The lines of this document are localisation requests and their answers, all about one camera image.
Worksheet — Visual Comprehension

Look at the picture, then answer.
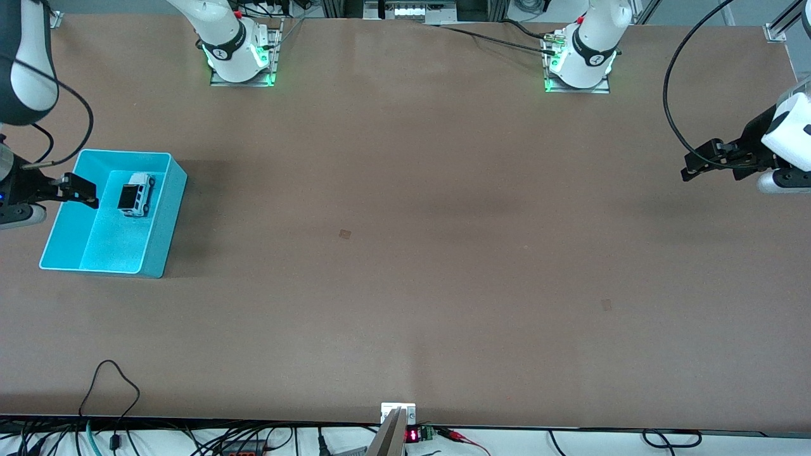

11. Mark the white jeep toy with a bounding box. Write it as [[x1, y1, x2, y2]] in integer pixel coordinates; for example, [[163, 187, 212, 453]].
[[117, 172, 156, 219]]

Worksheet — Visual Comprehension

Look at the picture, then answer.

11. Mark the cyan plastic bin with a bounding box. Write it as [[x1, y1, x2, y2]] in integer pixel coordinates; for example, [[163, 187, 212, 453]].
[[39, 149, 188, 279]]

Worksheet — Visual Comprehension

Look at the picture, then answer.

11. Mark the black power strip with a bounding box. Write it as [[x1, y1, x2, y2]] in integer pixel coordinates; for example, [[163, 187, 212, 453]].
[[220, 440, 268, 456]]

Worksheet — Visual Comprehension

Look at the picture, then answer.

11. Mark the red black clip lead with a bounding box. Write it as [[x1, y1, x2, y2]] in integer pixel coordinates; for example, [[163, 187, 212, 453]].
[[436, 427, 492, 456]]

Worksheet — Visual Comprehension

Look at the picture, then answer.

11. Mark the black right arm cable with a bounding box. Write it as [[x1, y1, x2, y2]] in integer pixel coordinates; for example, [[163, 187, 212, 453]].
[[0, 54, 95, 170]]

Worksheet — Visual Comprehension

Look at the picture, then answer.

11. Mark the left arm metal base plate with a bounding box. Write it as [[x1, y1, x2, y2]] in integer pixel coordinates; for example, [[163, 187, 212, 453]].
[[543, 32, 611, 94]]

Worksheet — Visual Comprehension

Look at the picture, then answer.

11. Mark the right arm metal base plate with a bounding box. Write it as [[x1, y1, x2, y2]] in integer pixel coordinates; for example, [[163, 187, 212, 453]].
[[210, 18, 283, 87]]

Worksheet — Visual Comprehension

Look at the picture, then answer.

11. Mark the thin black looped cable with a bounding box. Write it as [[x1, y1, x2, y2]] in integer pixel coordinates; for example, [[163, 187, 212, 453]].
[[78, 360, 141, 452]]

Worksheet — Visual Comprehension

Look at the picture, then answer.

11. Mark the black cable on table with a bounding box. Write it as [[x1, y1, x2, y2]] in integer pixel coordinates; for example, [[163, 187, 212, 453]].
[[437, 19, 561, 58]]

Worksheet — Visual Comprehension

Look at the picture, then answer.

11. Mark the black coiled cable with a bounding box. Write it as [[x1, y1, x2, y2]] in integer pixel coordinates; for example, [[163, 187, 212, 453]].
[[641, 429, 703, 450]]

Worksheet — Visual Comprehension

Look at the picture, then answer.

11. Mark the aluminium frame with light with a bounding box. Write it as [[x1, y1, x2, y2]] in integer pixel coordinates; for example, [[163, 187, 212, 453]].
[[362, 0, 458, 25]]

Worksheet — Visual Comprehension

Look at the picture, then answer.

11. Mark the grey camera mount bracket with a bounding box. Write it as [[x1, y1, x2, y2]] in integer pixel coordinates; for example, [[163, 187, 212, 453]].
[[366, 402, 417, 456]]

